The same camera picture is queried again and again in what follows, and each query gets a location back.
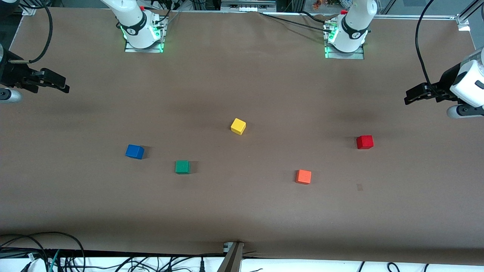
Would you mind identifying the aluminium profile post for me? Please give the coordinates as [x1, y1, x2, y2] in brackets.
[217, 242, 245, 272]

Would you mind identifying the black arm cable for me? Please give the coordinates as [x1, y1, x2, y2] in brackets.
[9, 5, 53, 64]
[414, 0, 437, 89]

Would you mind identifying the long black base cable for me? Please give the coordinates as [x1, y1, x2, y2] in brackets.
[259, 12, 330, 32]

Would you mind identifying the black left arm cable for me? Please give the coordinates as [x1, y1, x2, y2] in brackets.
[414, 0, 437, 89]

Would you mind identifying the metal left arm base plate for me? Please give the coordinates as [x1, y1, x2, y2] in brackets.
[324, 21, 365, 60]

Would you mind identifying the yellow wooden block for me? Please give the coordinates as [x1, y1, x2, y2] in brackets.
[231, 118, 247, 136]

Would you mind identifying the black looped floor cable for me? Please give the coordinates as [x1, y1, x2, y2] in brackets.
[0, 231, 86, 272]

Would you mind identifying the red wooden block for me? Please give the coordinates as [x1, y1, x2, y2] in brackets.
[356, 135, 374, 150]

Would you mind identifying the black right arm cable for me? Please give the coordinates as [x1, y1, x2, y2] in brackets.
[9, 5, 53, 64]

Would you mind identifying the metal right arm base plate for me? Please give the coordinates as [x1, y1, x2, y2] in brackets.
[124, 15, 169, 53]

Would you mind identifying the green floor cable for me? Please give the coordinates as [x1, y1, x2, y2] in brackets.
[48, 249, 61, 272]

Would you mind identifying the grey power strip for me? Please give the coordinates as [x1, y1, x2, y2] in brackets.
[220, 0, 277, 12]

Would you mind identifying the blue wooden block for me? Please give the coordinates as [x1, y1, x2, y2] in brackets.
[125, 144, 145, 160]

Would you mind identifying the short black base cable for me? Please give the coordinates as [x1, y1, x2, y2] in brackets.
[300, 10, 329, 25]

